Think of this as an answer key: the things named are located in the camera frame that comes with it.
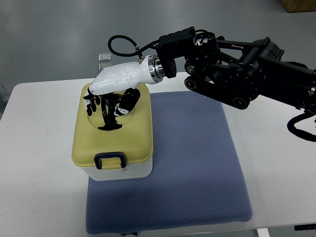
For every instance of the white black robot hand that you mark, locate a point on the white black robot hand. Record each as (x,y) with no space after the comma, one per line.
(123,77)

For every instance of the yellow box lid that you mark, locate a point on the yellow box lid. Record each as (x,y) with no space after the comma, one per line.
(104,142)

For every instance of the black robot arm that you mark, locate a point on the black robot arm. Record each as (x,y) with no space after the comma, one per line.
(235,73)

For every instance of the white storage box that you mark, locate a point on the white storage box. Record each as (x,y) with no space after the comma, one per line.
(132,170)

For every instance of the brown cardboard box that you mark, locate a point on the brown cardboard box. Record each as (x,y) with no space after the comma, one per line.
(295,6)

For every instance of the lower metal floor plate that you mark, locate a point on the lower metal floor plate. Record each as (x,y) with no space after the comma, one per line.
(102,66)

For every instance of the metal floor plate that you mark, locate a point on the metal floor plate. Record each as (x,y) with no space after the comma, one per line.
(102,66)
(103,57)

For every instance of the upper metal floor plate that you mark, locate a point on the upper metal floor plate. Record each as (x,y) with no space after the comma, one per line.
(103,57)

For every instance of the blue padded mat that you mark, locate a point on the blue padded mat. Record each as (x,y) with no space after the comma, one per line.
(196,177)

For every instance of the black table edge bracket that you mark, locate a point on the black table edge bracket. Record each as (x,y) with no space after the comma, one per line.
(305,227)

